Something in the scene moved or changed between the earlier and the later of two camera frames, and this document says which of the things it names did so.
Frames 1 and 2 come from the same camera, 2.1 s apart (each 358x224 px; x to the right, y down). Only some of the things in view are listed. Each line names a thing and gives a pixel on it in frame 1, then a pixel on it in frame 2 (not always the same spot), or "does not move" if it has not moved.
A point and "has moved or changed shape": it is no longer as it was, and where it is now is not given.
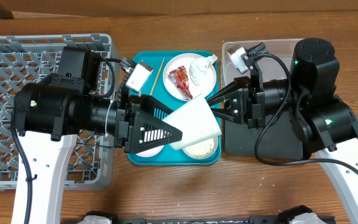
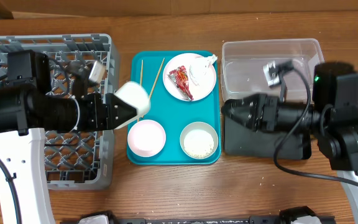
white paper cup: [197, 121] has moved or changed shape
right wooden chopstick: [157, 76] does not move
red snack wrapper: [179, 77] does not move
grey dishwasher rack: [7, 64] does not move
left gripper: [125, 130] -> [110, 119]
